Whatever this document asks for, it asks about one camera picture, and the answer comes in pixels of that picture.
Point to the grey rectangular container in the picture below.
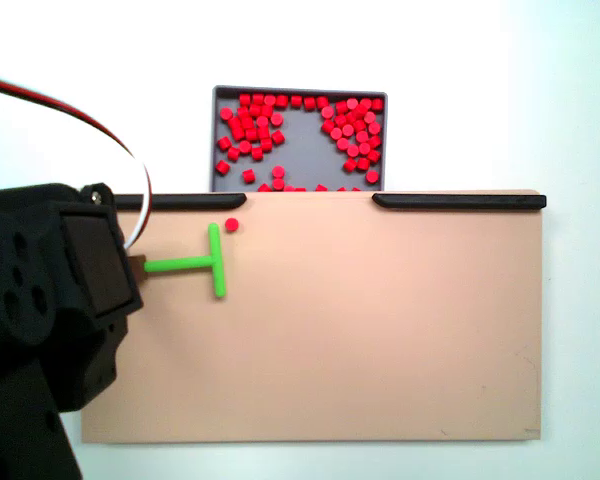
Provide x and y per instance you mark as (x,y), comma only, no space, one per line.
(305,150)

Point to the black edge rail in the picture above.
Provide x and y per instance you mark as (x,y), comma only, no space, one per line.
(195,201)
(460,201)

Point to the tan rectangular board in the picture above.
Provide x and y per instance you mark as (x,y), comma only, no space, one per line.
(330,325)

